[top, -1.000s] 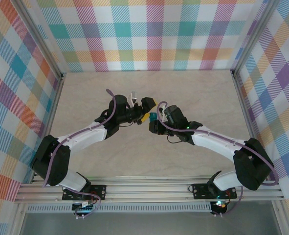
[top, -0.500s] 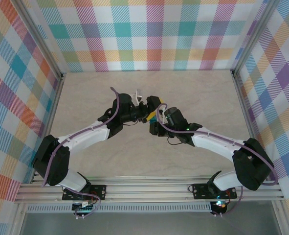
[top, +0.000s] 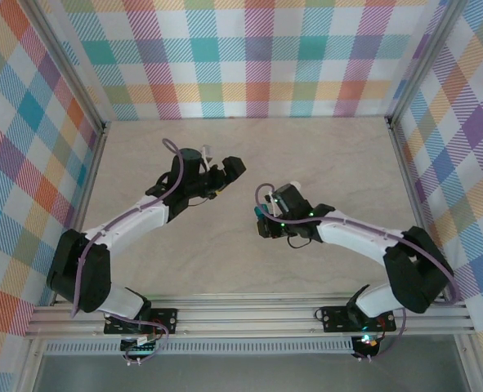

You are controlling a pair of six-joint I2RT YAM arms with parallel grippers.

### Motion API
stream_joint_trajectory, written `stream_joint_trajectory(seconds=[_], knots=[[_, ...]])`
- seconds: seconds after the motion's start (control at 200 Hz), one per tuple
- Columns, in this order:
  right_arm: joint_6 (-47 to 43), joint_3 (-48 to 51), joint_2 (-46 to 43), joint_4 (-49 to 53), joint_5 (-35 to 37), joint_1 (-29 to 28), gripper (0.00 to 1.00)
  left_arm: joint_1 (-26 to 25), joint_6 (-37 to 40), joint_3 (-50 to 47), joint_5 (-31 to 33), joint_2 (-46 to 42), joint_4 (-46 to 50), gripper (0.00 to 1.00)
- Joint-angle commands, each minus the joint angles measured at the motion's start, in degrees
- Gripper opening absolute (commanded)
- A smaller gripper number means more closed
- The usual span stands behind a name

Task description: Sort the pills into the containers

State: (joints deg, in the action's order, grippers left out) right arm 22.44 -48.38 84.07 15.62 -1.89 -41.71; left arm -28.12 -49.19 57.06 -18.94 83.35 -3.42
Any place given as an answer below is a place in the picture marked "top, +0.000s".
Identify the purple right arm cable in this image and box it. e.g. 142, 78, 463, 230
255, 183, 461, 363

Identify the aluminium frame post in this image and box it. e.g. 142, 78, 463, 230
27, 0, 112, 134
383, 0, 469, 126
18, 338, 48, 392
455, 332, 483, 392

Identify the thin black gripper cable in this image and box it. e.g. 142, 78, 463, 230
186, 191, 220, 207
286, 234, 314, 250

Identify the long aluminium mounting rail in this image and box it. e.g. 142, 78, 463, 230
23, 301, 477, 339

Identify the aluminium side rail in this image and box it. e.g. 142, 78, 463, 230
51, 120, 114, 307
384, 116, 457, 305

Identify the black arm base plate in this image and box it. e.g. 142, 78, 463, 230
103, 306, 180, 336
320, 305, 398, 334

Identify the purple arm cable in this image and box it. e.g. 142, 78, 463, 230
71, 137, 187, 364
255, 183, 461, 363

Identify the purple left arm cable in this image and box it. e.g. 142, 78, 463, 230
71, 137, 187, 364

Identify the small electronics board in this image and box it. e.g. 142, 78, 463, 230
120, 334, 163, 367
351, 332, 381, 360

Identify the grey slotted cable duct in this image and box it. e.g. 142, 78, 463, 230
43, 336, 356, 357

